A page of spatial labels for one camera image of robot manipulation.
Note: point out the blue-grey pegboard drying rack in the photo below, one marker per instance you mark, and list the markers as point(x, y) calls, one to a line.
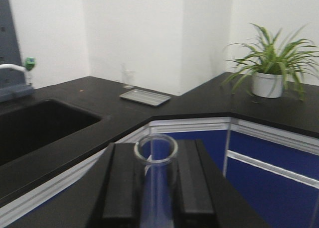
point(9, 48)

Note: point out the green potted spider plant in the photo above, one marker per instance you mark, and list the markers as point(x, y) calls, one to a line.
point(275, 66)

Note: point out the white lab faucet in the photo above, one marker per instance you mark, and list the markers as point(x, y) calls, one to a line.
point(15, 80)

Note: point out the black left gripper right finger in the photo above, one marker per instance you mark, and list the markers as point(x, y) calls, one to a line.
point(204, 197)

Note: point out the clear glass beaker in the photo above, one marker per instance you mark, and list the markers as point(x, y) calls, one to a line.
point(127, 77)

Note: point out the black countertop sink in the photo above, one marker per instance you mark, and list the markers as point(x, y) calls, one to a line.
point(32, 127)

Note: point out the clear glass test tube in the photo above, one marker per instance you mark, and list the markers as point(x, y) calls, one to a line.
point(156, 169)

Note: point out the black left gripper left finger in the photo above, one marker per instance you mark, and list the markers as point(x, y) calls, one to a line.
point(102, 198)

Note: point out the grey metal tray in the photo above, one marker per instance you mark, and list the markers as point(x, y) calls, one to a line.
point(145, 97)

